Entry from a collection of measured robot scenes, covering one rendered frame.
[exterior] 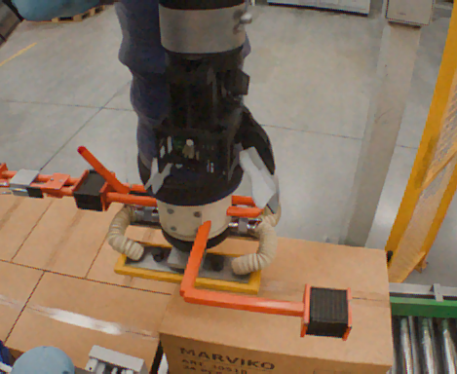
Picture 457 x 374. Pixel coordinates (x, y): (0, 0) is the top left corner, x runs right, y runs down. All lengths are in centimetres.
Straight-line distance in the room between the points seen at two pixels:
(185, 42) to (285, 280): 89
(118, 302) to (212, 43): 139
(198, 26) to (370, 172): 176
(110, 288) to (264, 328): 82
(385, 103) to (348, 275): 91
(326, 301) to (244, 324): 37
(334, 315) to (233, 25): 52
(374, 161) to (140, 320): 128
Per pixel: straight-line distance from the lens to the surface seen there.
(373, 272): 122
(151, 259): 95
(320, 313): 70
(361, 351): 105
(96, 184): 99
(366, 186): 208
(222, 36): 34
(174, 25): 34
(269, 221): 94
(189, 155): 39
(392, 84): 181
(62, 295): 173
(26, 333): 168
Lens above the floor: 184
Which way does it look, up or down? 39 degrees down
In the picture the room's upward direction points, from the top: straight up
